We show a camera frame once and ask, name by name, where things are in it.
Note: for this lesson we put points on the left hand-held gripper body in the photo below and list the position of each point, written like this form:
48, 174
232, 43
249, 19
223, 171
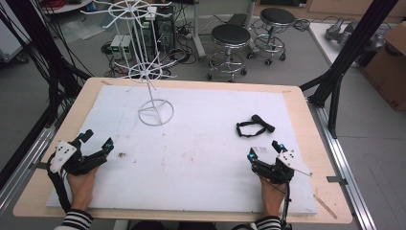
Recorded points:
63, 155

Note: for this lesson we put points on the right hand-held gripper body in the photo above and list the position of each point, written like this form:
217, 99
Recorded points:
284, 166

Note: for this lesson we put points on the person's right hand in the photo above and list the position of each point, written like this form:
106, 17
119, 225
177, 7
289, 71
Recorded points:
271, 196

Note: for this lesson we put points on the person's left hand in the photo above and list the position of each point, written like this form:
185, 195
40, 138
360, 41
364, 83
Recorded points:
81, 190

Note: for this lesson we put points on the wooden table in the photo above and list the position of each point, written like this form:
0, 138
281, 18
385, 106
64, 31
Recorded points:
306, 105

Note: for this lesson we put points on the grey tape strip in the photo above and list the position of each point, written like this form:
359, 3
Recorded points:
336, 180

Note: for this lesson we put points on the white foam mat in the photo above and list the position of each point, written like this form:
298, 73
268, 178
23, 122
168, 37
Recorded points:
198, 153

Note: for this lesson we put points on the thin wooden stick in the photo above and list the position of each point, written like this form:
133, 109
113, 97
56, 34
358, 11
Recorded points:
325, 206

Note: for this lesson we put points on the white power supply unit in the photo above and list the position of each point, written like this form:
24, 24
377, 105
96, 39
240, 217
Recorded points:
120, 46

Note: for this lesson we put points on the black round stool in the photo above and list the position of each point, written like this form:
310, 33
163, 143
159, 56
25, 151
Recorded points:
230, 35
277, 16

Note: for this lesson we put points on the black computer tower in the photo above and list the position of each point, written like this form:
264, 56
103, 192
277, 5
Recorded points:
161, 30

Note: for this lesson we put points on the brown cardboard box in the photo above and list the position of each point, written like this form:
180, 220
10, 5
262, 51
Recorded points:
387, 73

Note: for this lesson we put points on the aluminium rail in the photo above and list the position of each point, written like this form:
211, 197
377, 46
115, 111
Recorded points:
344, 166
28, 159

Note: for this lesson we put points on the black metal frame stand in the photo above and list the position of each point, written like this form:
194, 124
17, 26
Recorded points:
348, 54
38, 38

